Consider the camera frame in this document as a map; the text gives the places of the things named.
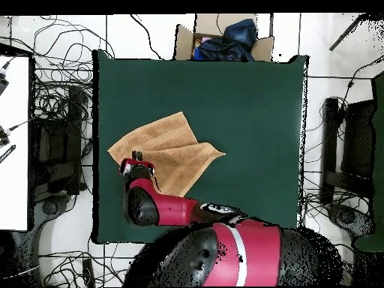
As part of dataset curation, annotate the black power strip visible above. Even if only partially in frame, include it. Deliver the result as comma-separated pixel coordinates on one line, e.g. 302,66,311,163
82,258,96,287

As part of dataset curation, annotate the black equipment rack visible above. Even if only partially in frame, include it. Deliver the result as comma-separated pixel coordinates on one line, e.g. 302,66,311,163
29,85,91,196

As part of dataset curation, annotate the brown cardboard box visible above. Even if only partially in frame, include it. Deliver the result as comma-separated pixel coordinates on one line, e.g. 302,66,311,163
173,13,275,62

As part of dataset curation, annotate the white side table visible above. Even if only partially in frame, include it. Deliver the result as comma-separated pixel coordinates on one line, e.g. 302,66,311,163
0,55,31,232

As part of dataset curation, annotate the orange terry towel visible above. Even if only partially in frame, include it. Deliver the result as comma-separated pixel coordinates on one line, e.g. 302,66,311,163
106,111,227,198

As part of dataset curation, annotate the dark blue clothing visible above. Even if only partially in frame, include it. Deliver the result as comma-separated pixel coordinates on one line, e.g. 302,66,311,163
193,18,258,62

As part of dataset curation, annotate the green cloth on neighbouring table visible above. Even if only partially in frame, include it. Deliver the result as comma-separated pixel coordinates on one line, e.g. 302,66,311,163
355,71,384,253

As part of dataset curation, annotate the dark green table cloth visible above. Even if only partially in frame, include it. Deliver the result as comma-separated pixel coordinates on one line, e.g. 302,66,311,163
92,49,308,245

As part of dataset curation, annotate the black metal frame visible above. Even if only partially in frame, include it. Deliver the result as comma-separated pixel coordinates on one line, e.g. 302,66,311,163
319,97,377,205

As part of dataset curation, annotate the dark metal rod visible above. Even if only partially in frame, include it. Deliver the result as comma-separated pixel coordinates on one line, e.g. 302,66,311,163
328,13,376,52

